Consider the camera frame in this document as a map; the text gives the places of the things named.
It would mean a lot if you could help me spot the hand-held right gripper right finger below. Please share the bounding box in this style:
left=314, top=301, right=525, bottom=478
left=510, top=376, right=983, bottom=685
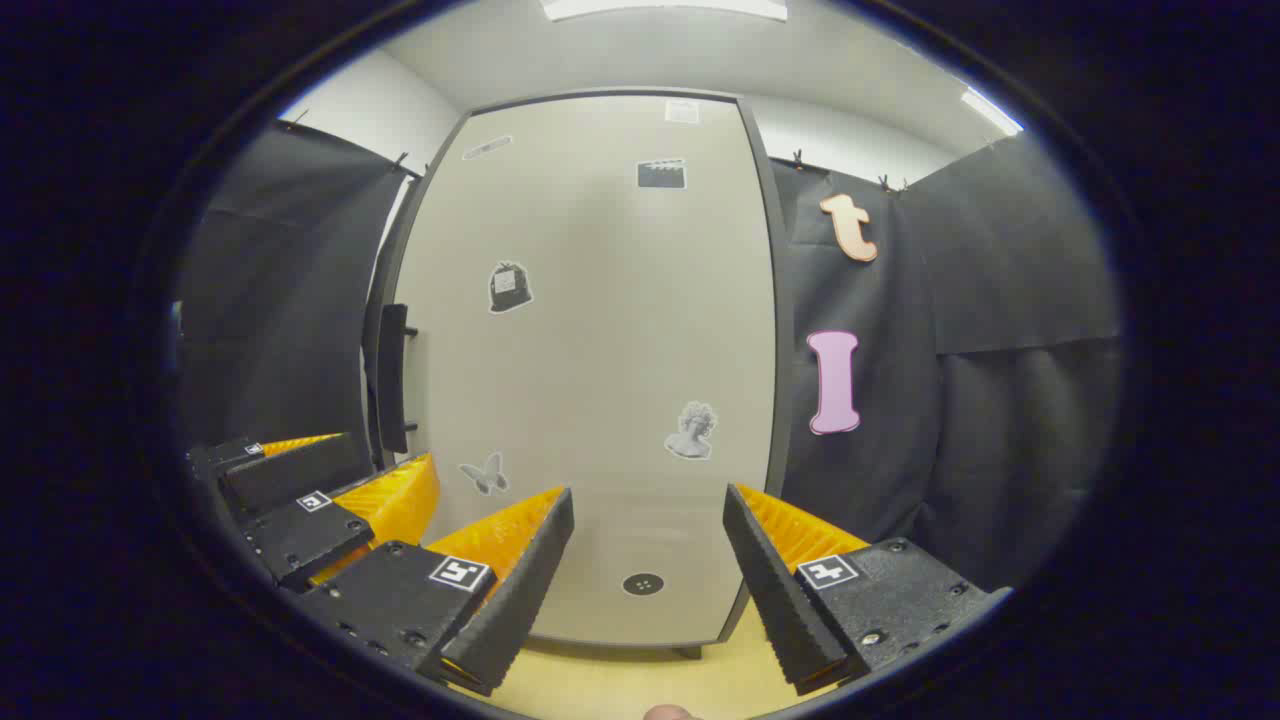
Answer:
left=722, top=484, right=1013, bottom=698

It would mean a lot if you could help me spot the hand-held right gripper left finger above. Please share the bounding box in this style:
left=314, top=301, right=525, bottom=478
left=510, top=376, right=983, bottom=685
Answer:
left=297, top=487, right=576, bottom=697

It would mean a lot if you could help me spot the black backdrop cloth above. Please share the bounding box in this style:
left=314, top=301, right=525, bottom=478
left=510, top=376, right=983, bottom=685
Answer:
left=895, top=130, right=1123, bottom=593
left=770, top=160, right=941, bottom=546
left=178, top=120, right=416, bottom=471

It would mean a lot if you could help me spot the black door handle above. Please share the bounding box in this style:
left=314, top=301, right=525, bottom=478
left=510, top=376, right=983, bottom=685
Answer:
left=375, top=303, right=419, bottom=457

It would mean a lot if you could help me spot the grey cabinet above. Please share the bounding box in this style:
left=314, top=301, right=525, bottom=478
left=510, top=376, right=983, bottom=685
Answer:
left=362, top=88, right=796, bottom=661

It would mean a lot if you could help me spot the ceiling light panel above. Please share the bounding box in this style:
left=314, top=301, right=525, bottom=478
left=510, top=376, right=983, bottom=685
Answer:
left=540, top=0, right=791, bottom=23
left=962, top=90, right=1024, bottom=137

